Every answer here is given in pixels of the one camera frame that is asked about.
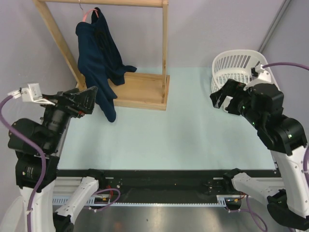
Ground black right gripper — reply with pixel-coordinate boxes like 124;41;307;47
210;78;265;130

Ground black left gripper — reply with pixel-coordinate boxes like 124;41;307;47
39;85;98;150

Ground navy blue shorts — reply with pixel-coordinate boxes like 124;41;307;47
75;7;137;123

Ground pink clothes hanger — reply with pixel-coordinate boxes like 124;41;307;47
78;0;99;22

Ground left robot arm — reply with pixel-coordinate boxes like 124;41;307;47
1;83;107;232

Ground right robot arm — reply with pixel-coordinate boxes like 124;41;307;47
210;79;309;231

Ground white plastic laundry basket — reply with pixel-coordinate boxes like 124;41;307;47
211;49;281;113

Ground wooden clothes rack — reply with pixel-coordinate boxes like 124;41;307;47
33;0;170;111

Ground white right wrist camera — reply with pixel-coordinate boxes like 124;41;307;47
251;62;274;84

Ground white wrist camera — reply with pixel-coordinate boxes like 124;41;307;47
7;83;55;105
251;62;274;84

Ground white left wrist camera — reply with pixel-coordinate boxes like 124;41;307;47
7;83;55;105

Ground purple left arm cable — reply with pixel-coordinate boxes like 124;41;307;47
0;95;47;232

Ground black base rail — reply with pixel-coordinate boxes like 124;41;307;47
56;169;284;206

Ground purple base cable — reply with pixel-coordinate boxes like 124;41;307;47
89;188;121;213

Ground white slotted cable duct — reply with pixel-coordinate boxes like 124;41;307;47
52;196;240;207

